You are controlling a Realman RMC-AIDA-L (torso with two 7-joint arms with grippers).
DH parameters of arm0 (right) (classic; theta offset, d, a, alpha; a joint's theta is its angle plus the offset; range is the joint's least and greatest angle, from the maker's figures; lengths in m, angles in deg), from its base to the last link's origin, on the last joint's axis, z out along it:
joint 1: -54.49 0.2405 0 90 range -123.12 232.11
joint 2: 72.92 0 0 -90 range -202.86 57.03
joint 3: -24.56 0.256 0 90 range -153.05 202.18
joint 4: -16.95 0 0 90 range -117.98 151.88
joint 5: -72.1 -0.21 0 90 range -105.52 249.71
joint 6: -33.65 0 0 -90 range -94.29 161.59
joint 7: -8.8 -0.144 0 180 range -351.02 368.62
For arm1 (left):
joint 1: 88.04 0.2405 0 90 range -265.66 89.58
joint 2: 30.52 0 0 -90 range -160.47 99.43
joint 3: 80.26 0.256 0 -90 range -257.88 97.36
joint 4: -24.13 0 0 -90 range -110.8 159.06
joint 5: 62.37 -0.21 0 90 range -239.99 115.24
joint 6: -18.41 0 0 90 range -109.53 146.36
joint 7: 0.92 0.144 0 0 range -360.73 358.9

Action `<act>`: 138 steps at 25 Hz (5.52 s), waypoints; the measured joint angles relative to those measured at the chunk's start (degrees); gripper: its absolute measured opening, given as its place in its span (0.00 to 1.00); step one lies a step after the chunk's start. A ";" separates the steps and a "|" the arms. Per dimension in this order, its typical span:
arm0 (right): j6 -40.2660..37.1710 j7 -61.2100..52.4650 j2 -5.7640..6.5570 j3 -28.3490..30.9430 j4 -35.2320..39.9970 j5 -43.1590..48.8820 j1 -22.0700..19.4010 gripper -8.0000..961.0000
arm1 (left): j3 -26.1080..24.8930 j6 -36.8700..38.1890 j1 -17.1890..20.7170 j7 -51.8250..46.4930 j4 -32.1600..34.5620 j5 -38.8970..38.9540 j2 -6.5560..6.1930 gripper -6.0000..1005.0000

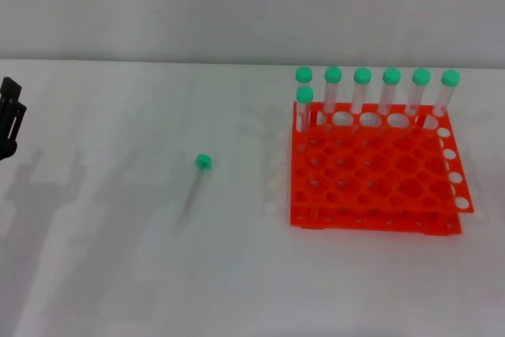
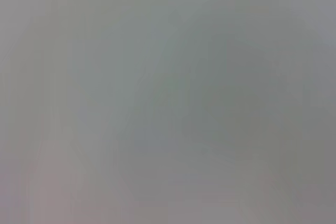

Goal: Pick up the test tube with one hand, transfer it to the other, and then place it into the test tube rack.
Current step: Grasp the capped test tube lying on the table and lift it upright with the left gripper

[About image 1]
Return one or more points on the orange test tube rack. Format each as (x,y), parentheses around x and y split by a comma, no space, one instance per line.
(375,171)

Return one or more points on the test tube with green cap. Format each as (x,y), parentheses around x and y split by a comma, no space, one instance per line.
(450,77)
(421,76)
(362,75)
(333,73)
(305,93)
(203,161)
(304,73)
(391,75)

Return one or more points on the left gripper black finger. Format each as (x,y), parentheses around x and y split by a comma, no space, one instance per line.
(17,120)
(8,90)

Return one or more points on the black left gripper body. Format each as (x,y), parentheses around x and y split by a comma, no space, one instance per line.
(7,149)

